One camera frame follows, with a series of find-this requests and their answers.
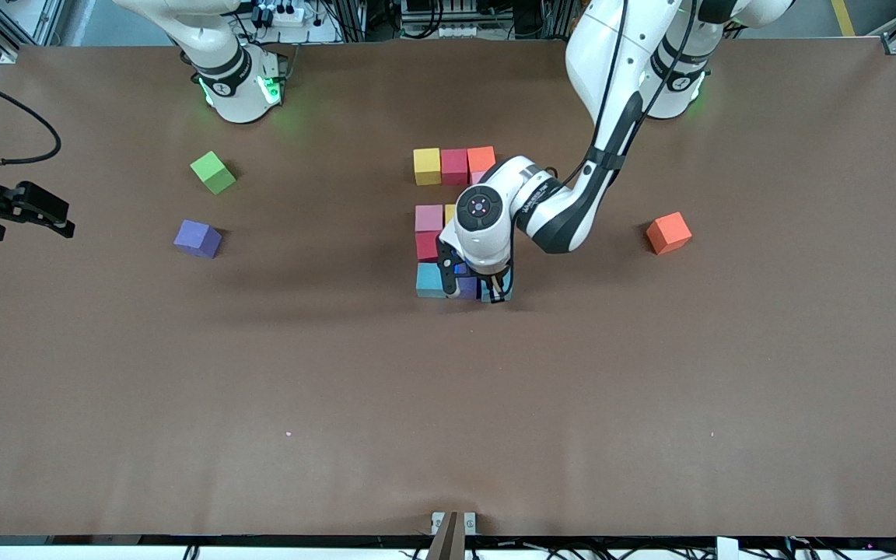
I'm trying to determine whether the silver metal bracket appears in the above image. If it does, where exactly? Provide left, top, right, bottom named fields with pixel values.
left=431, top=511, right=478, bottom=536

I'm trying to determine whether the purple foam block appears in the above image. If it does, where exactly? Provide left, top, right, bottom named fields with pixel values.
left=454, top=263, right=481, bottom=301
left=173, top=219, right=223, bottom=259

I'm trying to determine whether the crimson foam block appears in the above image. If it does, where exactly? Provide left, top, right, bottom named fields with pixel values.
left=440, top=148, right=470, bottom=186

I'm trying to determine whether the blue foam block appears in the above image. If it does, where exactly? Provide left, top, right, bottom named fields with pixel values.
left=479, top=267, right=514, bottom=303
left=415, top=262, right=450, bottom=299

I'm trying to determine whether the green foam block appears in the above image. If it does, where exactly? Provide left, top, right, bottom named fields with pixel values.
left=190, top=151, right=237, bottom=195

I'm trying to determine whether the white power strip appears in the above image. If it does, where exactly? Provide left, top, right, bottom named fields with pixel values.
left=250, top=4, right=305, bottom=26

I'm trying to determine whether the white rack device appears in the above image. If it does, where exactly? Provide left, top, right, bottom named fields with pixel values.
left=400, top=0, right=481, bottom=40

